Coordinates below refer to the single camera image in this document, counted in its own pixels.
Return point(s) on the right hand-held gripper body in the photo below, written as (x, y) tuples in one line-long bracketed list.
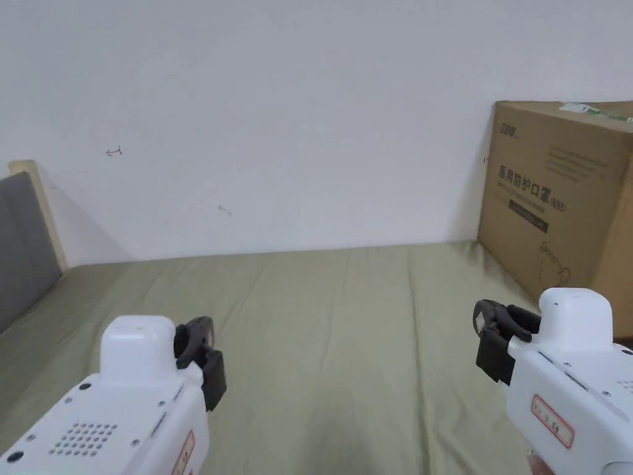
[(568, 376)]

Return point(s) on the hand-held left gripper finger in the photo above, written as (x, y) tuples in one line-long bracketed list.
[(182, 349), (205, 332)]

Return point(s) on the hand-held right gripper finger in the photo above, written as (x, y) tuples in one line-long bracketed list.
[(487, 316), (523, 321)]

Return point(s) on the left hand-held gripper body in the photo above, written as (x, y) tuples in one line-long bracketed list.
[(123, 396)]

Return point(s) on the person's right hand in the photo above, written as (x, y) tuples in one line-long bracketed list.
[(540, 466)]

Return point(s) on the bed with pale green sheet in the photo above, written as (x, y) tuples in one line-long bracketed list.
[(326, 316)]

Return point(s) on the brown cardboard carton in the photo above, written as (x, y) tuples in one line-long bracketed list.
[(568, 198)]

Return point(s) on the grey padded headboard, wooden frame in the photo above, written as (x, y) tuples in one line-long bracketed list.
[(22, 237)]

